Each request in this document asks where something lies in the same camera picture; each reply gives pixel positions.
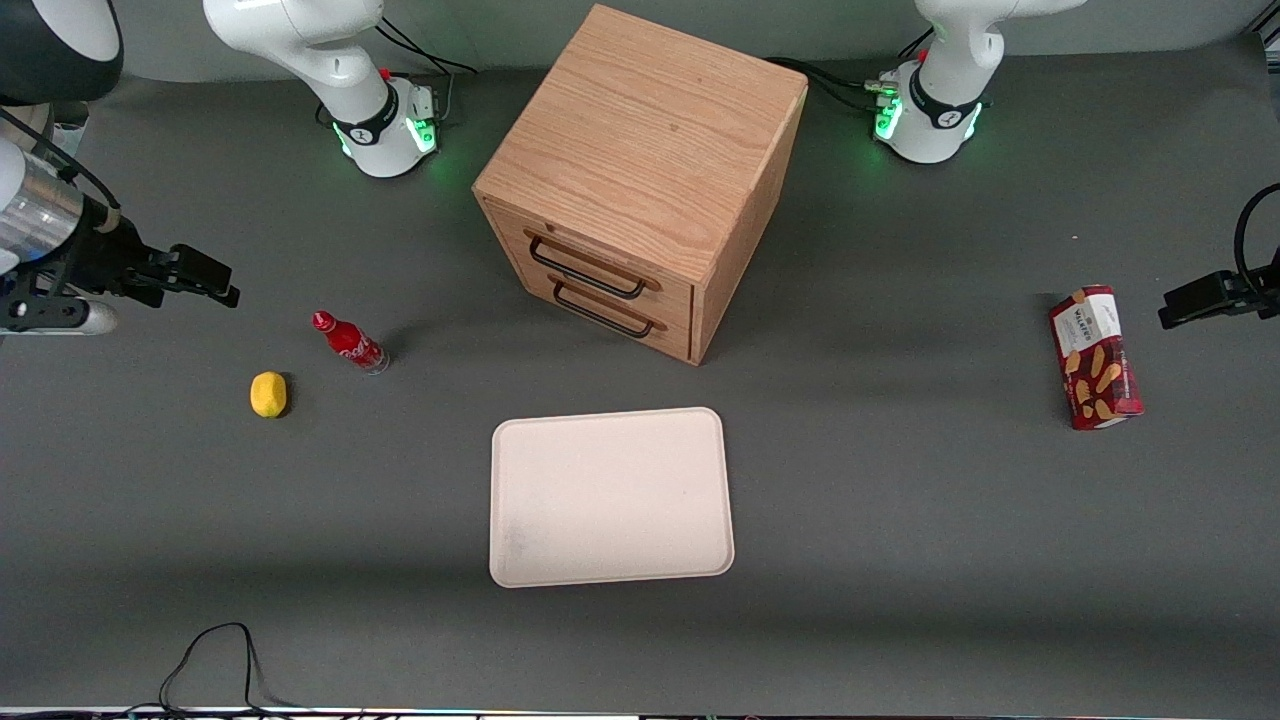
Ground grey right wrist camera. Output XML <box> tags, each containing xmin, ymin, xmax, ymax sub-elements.
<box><xmin>0</xmin><ymin>294</ymin><xmax>119</xmax><ymax>336</ymax></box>

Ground yellow lemon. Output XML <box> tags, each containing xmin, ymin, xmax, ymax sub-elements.
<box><xmin>249</xmin><ymin>371</ymin><xmax>289</xmax><ymax>419</ymax></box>

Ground black upper drawer handle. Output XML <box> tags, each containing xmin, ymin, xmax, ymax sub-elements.
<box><xmin>527</xmin><ymin>235</ymin><xmax>650</xmax><ymax>301</ymax></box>

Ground red shortbread cookie box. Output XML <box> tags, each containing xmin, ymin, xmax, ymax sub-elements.
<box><xmin>1048</xmin><ymin>284</ymin><xmax>1145</xmax><ymax>432</ymax></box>

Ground black arm base cable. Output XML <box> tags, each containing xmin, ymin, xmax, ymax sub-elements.
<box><xmin>765</xmin><ymin>55</ymin><xmax>901</xmax><ymax>113</ymax></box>
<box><xmin>374</xmin><ymin>15</ymin><xmax>479</xmax><ymax>79</ymax></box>

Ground cream plastic tray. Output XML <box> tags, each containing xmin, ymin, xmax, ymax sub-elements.
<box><xmin>488</xmin><ymin>406</ymin><xmax>736</xmax><ymax>589</ymax></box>

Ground black right forearm cable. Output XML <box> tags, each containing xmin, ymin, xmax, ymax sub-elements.
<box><xmin>0</xmin><ymin>105</ymin><xmax>123</xmax><ymax>237</ymax></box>

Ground black drawer handle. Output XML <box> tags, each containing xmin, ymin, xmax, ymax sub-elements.
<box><xmin>527</xmin><ymin>235</ymin><xmax>650</xmax><ymax>301</ymax></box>
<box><xmin>552</xmin><ymin>281</ymin><xmax>657</xmax><ymax>340</ymax></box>

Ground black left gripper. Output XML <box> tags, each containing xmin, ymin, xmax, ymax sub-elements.
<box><xmin>1158</xmin><ymin>262</ymin><xmax>1280</xmax><ymax>330</ymax></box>

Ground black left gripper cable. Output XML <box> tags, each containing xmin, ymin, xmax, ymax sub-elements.
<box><xmin>1233</xmin><ymin>183</ymin><xmax>1280</xmax><ymax>293</ymax></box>

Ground red coke bottle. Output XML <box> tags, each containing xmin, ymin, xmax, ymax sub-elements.
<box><xmin>311</xmin><ymin>310</ymin><xmax>390</xmax><ymax>376</ymax></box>

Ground black lower drawer handle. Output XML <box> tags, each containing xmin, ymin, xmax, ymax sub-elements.
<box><xmin>552</xmin><ymin>281</ymin><xmax>657</xmax><ymax>340</ymax></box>

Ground black right arm base cable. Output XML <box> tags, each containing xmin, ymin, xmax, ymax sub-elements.
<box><xmin>374</xmin><ymin>15</ymin><xmax>479</xmax><ymax>79</ymax></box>

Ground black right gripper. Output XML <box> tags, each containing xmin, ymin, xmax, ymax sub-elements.
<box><xmin>62</xmin><ymin>215</ymin><xmax>242</xmax><ymax>310</ymax></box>

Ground wooden drawer cabinet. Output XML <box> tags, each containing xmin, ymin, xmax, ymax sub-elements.
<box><xmin>472</xmin><ymin>4</ymin><xmax>809</xmax><ymax>367</ymax></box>

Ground black looped cable on table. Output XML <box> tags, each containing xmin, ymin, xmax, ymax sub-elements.
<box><xmin>158</xmin><ymin>622</ymin><xmax>301</xmax><ymax>715</ymax></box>

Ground black left arm base cable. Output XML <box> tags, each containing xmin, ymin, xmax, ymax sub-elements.
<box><xmin>765</xmin><ymin>55</ymin><xmax>901</xmax><ymax>113</ymax></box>

